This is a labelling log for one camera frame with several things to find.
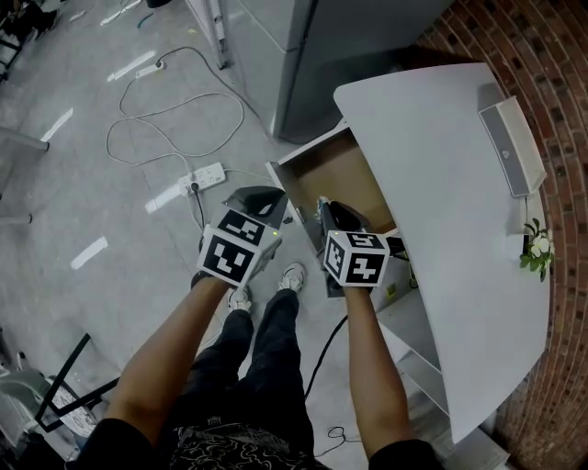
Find person's left forearm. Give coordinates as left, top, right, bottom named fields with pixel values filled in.
left=104, top=274, right=241, bottom=433

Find large white power strip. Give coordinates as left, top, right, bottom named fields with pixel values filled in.
left=177, top=161, right=228, bottom=196

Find black printed t-shirt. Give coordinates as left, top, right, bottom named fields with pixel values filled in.
left=63, top=415, right=445, bottom=470

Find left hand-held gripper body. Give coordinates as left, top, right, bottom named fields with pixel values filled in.
left=196, top=185, right=289, bottom=289

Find person's white sneaker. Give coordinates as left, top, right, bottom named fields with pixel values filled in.
left=227, top=285, right=254, bottom=315
left=277, top=262, right=307, bottom=293

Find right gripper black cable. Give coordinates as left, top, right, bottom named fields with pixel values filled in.
left=302, top=314, right=351, bottom=401

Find black metal stand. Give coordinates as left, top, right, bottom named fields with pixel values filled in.
left=35, top=332, right=122, bottom=435

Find grey metal cabinet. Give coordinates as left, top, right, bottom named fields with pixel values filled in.
left=219, top=0, right=457, bottom=146

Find small potted flower plant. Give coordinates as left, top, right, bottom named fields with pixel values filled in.
left=518, top=218, right=557, bottom=283

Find white shelving rack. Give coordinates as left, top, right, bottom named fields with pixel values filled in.
left=185, top=0, right=229, bottom=71

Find beige speaker box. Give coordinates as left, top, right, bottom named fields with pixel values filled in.
left=477, top=82, right=548, bottom=199

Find person's right white sneaker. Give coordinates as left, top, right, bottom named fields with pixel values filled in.
left=277, top=262, right=307, bottom=293

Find black trousers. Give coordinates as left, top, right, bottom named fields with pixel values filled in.
left=172, top=288, right=319, bottom=464

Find white floor cable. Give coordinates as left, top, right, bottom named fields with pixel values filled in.
left=106, top=45, right=273, bottom=185

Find person's right forearm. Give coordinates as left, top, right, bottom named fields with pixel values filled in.
left=342, top=284, right=413, bottom=460

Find white wooden drawer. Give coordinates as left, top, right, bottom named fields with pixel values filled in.
left=265, top=126, right=399, bottom=258

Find person's left white sneaker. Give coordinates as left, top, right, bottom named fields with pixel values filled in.
left=227, top=285, right=254, bottom=315

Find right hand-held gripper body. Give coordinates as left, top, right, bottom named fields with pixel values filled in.
left=316, top=199, right=391, bottom=298

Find grey plastic chair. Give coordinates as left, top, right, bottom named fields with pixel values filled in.
left=0, top=366, right=52, bottom=452

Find white curved desk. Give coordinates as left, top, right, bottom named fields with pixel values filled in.
left=333, top=62, right=551, bottom=445

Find small white power strip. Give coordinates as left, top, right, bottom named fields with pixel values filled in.
left=134, top=59, right=167, bottom=80

